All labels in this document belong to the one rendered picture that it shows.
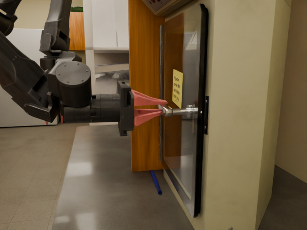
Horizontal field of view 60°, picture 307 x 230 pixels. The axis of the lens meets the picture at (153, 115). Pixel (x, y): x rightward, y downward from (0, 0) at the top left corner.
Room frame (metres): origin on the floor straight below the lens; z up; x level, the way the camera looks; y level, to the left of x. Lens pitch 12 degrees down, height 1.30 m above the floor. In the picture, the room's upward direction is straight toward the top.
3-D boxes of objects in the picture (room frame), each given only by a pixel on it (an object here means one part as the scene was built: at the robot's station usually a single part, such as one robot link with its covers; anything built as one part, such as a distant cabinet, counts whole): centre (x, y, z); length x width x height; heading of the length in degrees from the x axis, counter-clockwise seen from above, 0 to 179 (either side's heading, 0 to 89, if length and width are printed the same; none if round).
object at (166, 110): (0.53, -0.04, 1.20); 0.10 x 0.05 x 0.03; 11
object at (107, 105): (0.52, 0.09, 1.20); 0.07 x 0.07 x 0.10; 12
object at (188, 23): (0.61, -0.05, 1.19); 0.30 x 0.01 x 0.40; 11
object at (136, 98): (0.54, 0.02, 1.20); 0.09 x 0.07 x 0.07; 102
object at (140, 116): (0.54, 0.02, 1.20); 0.09 x 0.07 x 0.07; 102
